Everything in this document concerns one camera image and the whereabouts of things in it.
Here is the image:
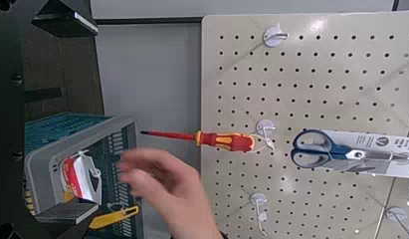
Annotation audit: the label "red white glue tube package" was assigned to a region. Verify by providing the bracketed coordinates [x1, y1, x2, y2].
[60, 149, 103, 205]

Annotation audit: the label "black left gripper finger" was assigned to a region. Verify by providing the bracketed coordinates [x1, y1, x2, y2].
[35, 202, 101, 239]
[31, 0, 100, 38]

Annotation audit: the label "blue scissors on card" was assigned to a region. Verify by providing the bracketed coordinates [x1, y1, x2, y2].
[290, 128, 409, 180]

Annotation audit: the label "person's bare hand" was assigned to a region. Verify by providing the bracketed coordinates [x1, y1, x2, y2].
[116, 147, 223, 239]

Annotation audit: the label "beige pegboard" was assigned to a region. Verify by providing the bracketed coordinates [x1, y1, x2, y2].
[200, 9, 409, 239]

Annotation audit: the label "teal folding crate grey rim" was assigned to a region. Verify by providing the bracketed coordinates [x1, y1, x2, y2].
[24, 112, 145, 239]

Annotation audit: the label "red yellow screwdriver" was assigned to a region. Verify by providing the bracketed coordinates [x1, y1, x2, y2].
[140, 129, 257, 153]

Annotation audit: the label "yellow utility knife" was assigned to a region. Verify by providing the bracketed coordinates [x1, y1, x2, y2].
[89, 204, 140, 231]

